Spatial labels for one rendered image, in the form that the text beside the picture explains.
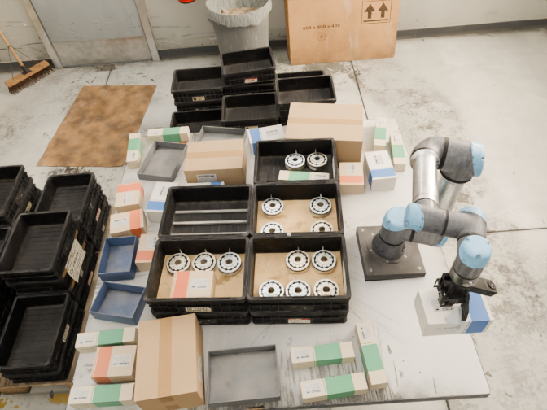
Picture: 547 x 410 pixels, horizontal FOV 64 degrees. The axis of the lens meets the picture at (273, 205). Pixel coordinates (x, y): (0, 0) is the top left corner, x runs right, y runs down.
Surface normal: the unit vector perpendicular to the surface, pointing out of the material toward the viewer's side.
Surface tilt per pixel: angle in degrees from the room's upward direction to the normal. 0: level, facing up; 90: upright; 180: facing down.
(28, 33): 90
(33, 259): 0
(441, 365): 0
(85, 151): 0
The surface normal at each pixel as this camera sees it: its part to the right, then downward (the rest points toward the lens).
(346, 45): 0.03, 0.54
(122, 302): -0.07, -0.64
